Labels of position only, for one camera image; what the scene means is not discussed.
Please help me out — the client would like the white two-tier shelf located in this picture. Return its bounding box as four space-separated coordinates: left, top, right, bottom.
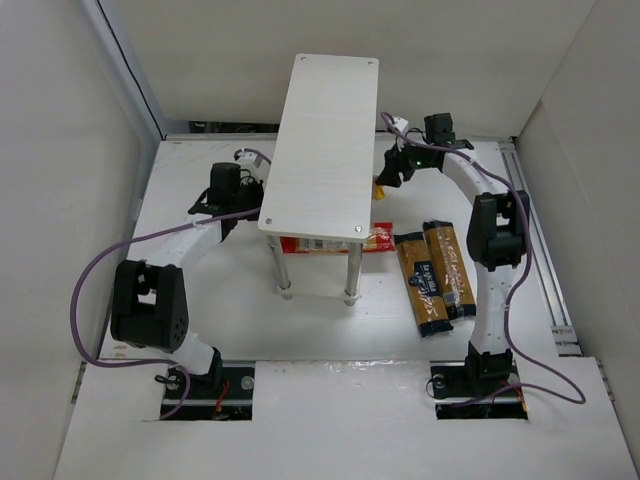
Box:
258 53 379 306

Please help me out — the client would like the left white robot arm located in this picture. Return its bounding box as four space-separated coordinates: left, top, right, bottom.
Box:
110 162 264 394

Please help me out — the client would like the right aluminium rail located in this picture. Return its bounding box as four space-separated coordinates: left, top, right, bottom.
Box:
498 140 583 357

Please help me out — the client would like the dark blue spaghetti bag left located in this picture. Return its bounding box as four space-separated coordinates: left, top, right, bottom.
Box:
394 232 453 338

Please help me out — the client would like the yellow pasta bag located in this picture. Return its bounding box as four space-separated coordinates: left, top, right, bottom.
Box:
372 184 386 201

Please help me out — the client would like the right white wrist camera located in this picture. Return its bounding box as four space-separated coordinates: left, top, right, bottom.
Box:
390 116 410 137

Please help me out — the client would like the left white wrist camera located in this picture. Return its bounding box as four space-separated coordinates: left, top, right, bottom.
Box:
233 149 271 172

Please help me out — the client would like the dark blue spaghetti bag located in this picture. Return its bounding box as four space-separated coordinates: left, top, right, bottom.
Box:
422 220 477 320
394 232 453 338

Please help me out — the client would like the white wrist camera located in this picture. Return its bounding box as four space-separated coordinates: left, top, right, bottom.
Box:
233 149 271 172
390 116 410 137

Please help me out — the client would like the red pasta bag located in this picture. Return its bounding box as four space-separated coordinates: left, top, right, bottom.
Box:
279 222 396 254

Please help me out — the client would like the dark blue spaghetti bag right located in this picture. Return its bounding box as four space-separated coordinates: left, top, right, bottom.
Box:
422 220 477 320

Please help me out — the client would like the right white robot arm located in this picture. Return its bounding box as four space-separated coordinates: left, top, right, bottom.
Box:
376 112 532 406

